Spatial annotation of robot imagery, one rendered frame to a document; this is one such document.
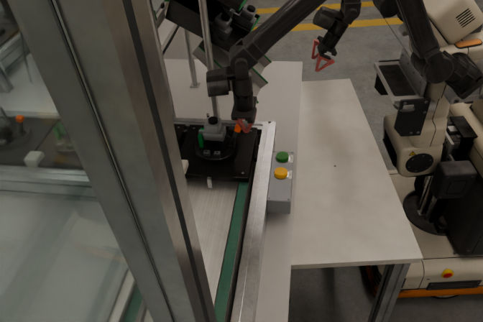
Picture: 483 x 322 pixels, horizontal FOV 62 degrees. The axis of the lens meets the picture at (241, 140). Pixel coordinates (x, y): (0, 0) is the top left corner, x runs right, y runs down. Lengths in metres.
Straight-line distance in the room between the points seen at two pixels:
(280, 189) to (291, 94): 0.63
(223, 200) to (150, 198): 1.08
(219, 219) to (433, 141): 0.86
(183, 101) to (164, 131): 1.58
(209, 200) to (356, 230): 0.44
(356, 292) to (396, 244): 0.92
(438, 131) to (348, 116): 0.32
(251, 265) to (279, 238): 0.19
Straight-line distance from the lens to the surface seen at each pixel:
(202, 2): 1.27
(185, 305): 0.24
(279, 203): 1.18
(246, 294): 1.02
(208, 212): 1.22
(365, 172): 1.42
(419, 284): 2.04
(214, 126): 1.23
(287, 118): 1.61
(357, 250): 1.22
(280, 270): 1.16
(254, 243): 1.09
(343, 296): 2.12
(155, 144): 0.16
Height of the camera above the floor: 1.86
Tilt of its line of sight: 41 degrees down
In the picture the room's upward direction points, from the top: 5 degrees counter-clockwise
